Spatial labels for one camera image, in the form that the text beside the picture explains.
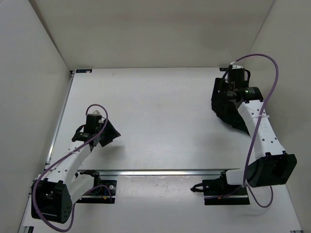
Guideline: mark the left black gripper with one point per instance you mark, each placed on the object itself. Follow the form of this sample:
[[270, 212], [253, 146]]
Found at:
[[103, 123]]

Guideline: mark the large black pleated skirt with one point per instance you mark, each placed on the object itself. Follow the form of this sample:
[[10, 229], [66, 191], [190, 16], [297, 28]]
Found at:
[[225, 110]]

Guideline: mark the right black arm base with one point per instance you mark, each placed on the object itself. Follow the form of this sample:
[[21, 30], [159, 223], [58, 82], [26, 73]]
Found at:
[[217, 192]]

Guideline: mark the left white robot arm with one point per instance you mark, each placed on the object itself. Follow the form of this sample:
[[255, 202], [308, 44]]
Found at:
[[56, 191]]

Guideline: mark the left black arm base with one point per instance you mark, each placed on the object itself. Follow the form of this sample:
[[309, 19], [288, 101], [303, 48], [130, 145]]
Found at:
[[105, 191]]

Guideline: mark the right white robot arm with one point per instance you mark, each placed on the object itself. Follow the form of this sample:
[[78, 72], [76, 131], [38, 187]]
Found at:
[[272, 164]]

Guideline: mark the front aluminium rail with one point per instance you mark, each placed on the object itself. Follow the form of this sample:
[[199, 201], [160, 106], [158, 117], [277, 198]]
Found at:
[[161, 172]]

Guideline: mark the aluminium rail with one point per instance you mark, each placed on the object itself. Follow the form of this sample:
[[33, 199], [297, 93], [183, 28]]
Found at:
[[55, 134], [161, 172]]

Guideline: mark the left aluminium rail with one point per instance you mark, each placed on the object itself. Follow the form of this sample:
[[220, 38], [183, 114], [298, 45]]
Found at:
[[55, 134]]

